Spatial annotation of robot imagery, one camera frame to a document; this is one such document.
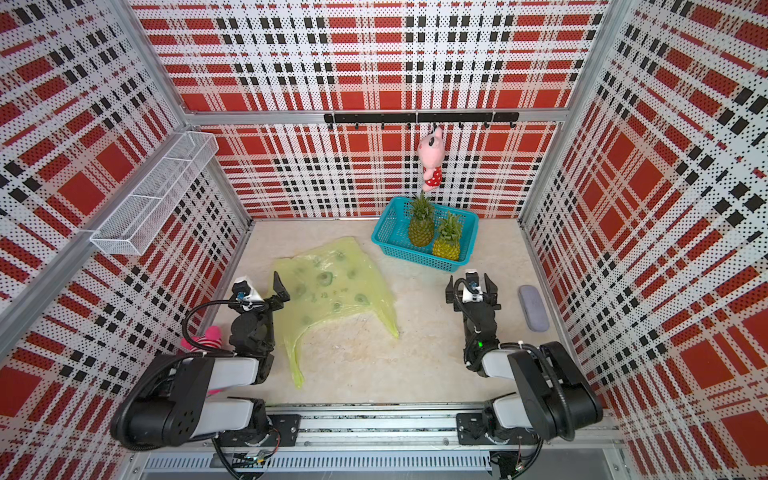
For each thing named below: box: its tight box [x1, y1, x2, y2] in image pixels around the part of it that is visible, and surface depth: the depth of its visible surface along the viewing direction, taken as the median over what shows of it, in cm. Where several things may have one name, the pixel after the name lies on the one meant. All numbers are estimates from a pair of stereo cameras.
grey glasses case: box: [518, 284, 550, 333], surface depth 95 cm
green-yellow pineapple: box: [408, 190, 435, 248], surface depth 107 cm
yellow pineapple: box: [432, 211, 462, 261], surface depth 100 cm
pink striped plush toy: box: [180, 326, 222, 353], surface depth 86 cm
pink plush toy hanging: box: [418, 124, 445, 192], surface depth 95 cm
